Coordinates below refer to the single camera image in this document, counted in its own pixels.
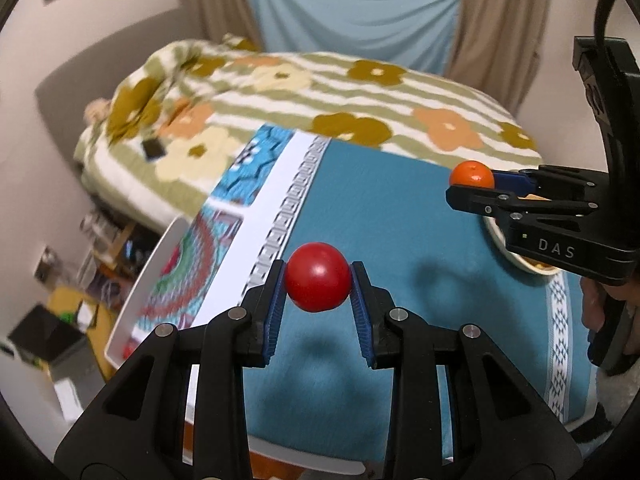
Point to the floral striped quilt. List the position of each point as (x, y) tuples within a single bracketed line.
[(205, 102)]

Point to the teal patterned cloth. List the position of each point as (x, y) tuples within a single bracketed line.
[(288, 188)]

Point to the black phone on quilt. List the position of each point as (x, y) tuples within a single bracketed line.
[(153, 149)]

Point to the small red tomato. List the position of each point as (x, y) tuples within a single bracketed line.
[(317, 278)]

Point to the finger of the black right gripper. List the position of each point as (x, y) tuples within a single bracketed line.
[(559, 212), (552, 181)]

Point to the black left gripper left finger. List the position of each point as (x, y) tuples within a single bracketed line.
[(175, 409)]

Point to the person's right hand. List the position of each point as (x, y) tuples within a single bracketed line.
[(593, 298)]

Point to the cream plate with yellow centre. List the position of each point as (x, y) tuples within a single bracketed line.
[(542, 245)]

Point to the beige curtain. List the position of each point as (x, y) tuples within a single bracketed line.
[(496, 47)]

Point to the black box on floor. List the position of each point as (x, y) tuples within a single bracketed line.
[(44, 335)]

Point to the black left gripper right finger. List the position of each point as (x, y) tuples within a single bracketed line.
[(460, 408)]

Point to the grey headboard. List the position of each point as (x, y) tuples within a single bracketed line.
[(97, 71)]

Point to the light blue curtain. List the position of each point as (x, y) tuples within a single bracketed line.
[(416, 34)]

